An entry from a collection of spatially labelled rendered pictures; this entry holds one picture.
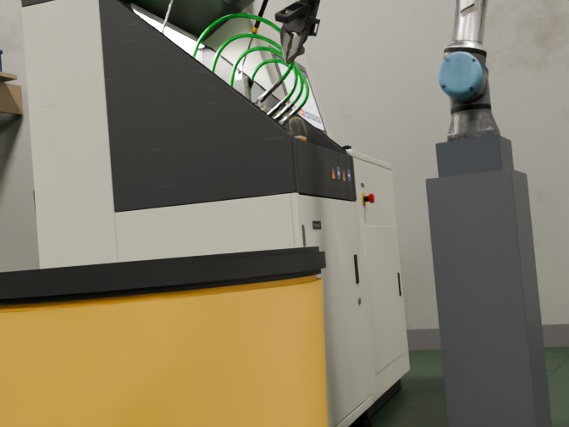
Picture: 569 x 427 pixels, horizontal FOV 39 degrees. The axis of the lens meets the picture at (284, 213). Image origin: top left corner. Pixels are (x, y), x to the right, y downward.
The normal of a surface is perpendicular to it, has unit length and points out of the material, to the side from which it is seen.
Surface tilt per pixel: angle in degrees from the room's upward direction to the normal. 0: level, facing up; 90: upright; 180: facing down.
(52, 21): 90
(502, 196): 90
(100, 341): 93
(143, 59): 90
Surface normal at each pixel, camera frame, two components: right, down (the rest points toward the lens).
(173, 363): 0.33, -0.03
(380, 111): -0.44, 0.00
